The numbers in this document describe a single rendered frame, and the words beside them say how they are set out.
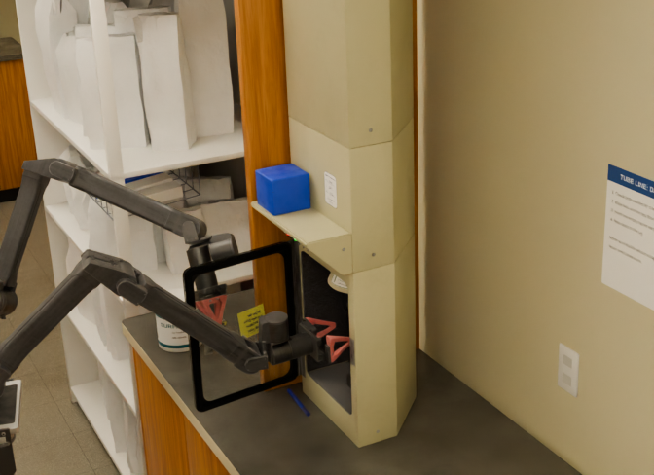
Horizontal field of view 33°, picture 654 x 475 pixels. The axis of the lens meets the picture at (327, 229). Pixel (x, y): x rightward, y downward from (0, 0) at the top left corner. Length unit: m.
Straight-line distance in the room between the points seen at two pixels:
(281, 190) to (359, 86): 0.36
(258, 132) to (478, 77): 0.56
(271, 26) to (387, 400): 0.95
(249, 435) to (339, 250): 0.59
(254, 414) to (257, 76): 0.88
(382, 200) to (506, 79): 0.42
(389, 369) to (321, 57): 0.77
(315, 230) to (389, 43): 0.46
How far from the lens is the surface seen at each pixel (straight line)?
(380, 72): 2.46
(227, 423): 2.93
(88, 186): 2.94
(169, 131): 3.70
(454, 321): 3.09
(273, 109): 2.78
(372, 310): 2.64
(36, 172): 2.99
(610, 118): 2.39
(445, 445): 2.81
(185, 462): 3.31
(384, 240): 2.59
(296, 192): 2.66
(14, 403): 2.95
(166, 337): 3.28
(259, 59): 2.74
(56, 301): 2.56
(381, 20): 2.44
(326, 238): 2.51
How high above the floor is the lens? 2.45
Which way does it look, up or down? 22 degrees down
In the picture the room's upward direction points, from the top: 2 degrees counter-clockwise
